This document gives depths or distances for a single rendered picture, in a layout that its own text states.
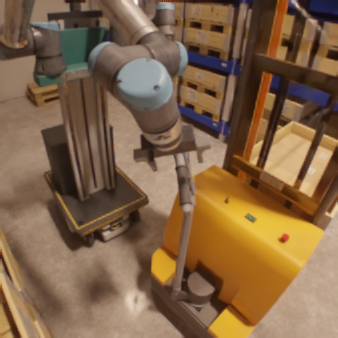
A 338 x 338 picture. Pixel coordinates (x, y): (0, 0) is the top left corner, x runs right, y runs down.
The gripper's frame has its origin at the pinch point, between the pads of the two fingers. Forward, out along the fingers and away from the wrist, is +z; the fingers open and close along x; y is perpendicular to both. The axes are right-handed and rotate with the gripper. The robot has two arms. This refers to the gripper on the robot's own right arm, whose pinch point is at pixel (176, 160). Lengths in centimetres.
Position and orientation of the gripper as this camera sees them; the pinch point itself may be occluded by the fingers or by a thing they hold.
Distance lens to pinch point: 70.2
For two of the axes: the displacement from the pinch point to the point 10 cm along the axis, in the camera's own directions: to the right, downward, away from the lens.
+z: 2.0, 3.9, 9.0
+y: 1.0, 9.0, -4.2
